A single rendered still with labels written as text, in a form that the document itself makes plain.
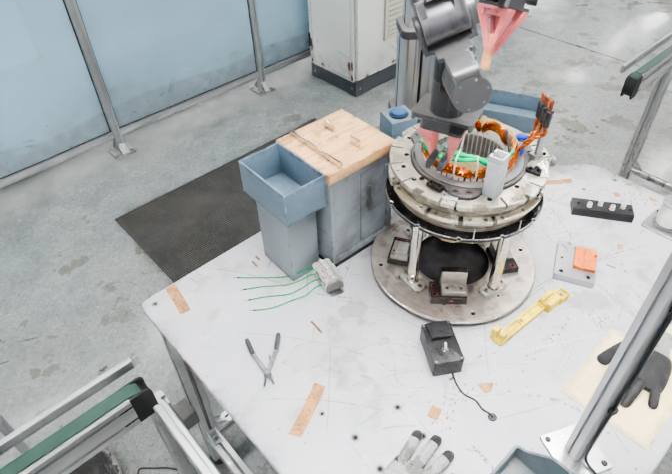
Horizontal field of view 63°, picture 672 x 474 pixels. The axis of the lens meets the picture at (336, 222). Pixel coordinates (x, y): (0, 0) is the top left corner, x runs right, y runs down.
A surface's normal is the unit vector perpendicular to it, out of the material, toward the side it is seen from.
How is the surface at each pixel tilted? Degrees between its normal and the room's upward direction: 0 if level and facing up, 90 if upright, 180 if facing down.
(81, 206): 0
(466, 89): 91
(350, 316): 0
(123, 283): 0
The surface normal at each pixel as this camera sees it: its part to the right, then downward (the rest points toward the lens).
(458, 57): -0.36, -0.59
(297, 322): -0.03, -0.74
